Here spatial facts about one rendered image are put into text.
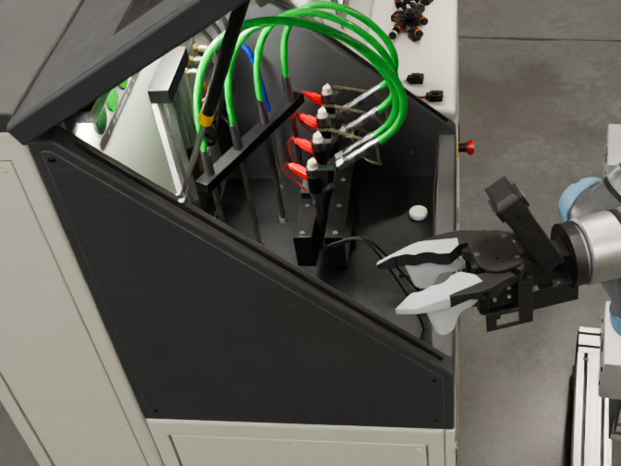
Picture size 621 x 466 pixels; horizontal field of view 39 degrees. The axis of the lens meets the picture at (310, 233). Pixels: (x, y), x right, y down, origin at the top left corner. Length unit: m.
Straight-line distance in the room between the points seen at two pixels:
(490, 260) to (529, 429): 1.67
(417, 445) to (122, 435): 0.57
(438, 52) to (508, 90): 1.61
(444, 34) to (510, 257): 1.35
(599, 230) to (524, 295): 0.10
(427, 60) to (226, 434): 1.00
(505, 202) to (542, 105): 2.80
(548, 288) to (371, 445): 0.76
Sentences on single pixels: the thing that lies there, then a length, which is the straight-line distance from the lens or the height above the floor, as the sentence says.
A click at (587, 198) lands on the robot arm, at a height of 1.37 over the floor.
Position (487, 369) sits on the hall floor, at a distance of 2.70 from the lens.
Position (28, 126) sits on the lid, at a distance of 1.23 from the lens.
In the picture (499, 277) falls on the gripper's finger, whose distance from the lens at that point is 0.92.
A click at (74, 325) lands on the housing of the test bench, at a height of 1.06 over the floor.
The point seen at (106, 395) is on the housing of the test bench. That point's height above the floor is 0.86.
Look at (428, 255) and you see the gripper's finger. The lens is 0.96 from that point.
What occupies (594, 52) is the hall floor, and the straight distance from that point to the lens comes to 4.02.
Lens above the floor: 2.13
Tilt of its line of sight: 43 degrees down
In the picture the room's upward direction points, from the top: 9 degrees counter-clockwise
